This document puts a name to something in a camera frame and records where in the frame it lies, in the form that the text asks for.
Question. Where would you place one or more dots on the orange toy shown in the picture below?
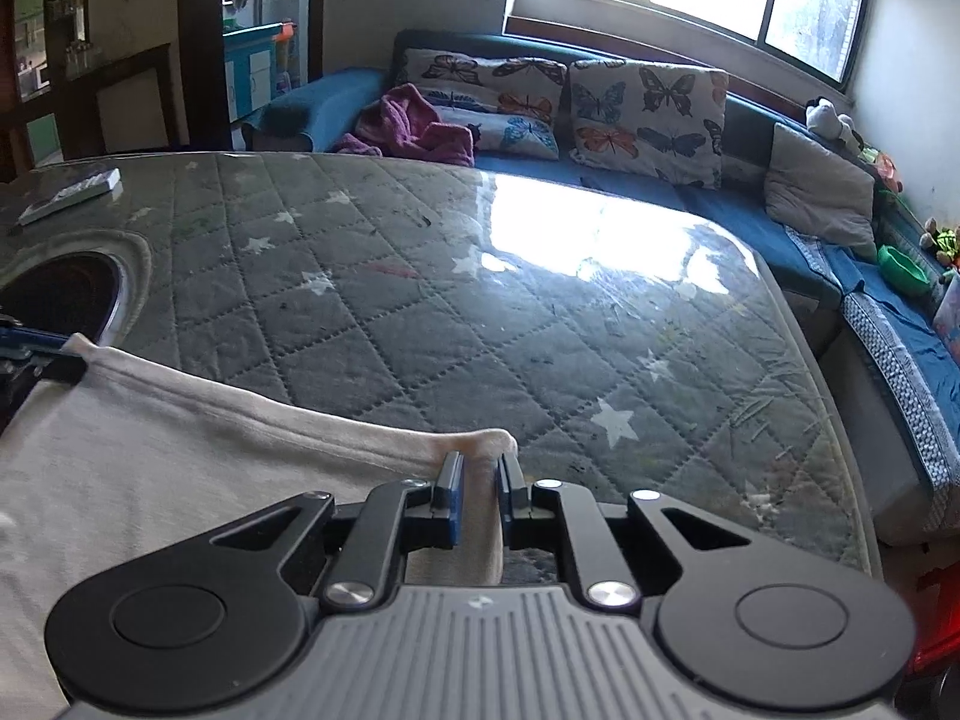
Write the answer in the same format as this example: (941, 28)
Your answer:
(885, 169)

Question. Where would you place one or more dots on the red plastic stool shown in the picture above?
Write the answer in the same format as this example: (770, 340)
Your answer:
(937, 615)

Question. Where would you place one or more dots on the blue sofa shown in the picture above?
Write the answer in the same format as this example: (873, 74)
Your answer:
(750, 210)

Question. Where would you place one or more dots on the long butterfly print pillow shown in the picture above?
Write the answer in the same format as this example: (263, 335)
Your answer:
(487, 79)

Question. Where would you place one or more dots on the green bowl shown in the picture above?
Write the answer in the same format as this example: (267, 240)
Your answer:
(904, 270)

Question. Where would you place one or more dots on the dark wooden cabinet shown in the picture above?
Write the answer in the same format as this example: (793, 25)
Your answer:
(112, 82)

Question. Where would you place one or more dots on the white remote control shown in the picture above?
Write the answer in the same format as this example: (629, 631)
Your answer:
(71, 193)

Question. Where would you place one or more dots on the large butterfly print pillow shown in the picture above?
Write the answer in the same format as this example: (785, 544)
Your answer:
(645, 120)

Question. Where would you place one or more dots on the blue cabinet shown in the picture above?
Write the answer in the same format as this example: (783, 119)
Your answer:
(251, 64)

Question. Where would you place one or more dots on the small butterfly print pillow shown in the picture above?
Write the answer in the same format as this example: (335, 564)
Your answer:
(510, 133)

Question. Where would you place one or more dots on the panda plush toy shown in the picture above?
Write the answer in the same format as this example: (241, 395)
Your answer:
(829, 120)

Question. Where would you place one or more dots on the blue sofa cover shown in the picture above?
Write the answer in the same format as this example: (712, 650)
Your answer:
(892, 337)

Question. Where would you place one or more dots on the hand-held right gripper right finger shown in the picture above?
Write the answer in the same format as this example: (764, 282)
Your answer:
(510, 501)

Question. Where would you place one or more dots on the green toy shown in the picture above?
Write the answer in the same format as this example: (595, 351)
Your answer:
(943, 240)

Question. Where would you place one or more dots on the cream cloth garment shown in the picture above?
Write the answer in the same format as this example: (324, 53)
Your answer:
(187, 457)

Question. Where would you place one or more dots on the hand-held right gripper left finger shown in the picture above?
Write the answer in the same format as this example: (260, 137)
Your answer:
(450, 499)

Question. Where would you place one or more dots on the grey cushion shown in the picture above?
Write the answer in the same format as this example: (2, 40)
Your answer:
(821, 191)

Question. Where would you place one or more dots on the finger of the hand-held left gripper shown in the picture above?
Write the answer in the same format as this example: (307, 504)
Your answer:
(34, 337)

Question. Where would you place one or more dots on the purple garment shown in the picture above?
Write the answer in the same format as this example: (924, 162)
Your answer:
(409, 124)

